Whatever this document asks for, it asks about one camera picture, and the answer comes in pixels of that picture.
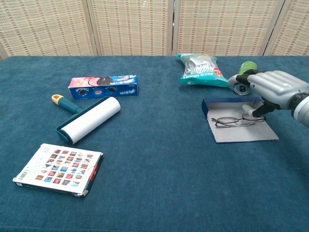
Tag white picture-printed card box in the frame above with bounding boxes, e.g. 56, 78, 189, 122
12, 143, 104, 198

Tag black eyeglasses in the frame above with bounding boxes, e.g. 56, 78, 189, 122
211, 113, 266, 129

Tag woven bamboo screen panel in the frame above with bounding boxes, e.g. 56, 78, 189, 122
264, 0, 309, 57
0, 0, 98, 61
86, 0, 174, 57
171, 0, 287, 57

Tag navy blue glasses case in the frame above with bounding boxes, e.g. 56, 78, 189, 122
201, 96, 280, 144

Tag green drink can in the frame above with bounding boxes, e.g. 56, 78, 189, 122
233, 61, 258, 96

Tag teal snack bag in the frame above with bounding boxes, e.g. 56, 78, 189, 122
175, 53, 230, 87

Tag blue cookie box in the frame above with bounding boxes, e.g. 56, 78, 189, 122
68, 74, 140, 100

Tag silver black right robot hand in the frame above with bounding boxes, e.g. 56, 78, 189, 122
228, 69, 309, 119

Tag teal lint roller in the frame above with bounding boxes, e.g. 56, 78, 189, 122
51, 94, 121, 145

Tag blue tablecloth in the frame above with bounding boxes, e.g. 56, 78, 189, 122
0, 56, 309, 232

